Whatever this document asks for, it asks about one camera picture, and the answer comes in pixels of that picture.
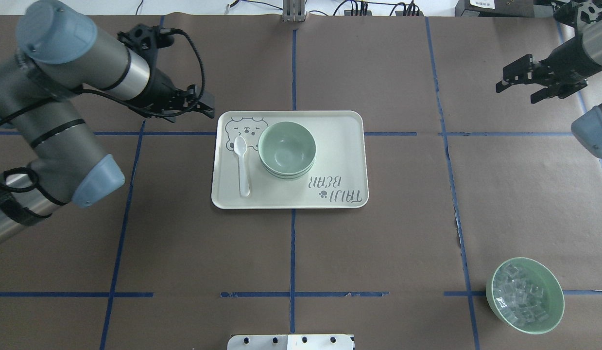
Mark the white plastic spoon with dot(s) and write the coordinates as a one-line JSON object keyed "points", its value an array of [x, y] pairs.
{"points": [[240, 148]]}

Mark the green bowl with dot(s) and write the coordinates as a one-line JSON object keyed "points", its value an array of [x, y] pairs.
{"points": [[287, 177], [287, 147]]}

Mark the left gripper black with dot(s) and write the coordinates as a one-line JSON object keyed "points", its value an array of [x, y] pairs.
{"points": [[159, 89]]}

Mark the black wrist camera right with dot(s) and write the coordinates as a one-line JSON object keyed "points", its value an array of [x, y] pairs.
{"points": [[578, 13]]}

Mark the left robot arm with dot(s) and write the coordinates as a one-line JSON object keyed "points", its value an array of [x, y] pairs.
{"points": [[60, 55]]}

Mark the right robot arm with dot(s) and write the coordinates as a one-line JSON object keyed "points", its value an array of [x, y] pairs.
{"points": [[587, 128]]}

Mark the aluminium frame post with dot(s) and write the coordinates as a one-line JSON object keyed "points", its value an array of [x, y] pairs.
{"points": [[294, 11]]}

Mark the white camera pole mount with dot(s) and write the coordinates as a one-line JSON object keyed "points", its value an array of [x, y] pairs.
{"points": [[336, 341]]}

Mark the green bowl near elbow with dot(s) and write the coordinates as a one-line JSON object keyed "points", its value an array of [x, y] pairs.
{"points": [[526, 295]]}

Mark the green bowl on tray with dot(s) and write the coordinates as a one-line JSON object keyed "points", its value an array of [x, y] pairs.
{"points": [[287, 177]]}

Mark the black box device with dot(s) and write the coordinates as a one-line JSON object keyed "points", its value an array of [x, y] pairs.
{"points": [[495, 8]]}

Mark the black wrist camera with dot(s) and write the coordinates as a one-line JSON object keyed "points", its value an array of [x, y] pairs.
{"points": [[146, 40], [578, 13]]}

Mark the white rectangular tray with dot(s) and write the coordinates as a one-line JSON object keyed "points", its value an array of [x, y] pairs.
{"points": [[337, 179]]}

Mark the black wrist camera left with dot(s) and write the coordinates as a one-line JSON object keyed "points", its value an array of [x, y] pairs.
{"points": [[146, 40]]}

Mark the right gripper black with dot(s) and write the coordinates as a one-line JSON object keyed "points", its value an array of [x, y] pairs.
{"points": [[559, 62]]}

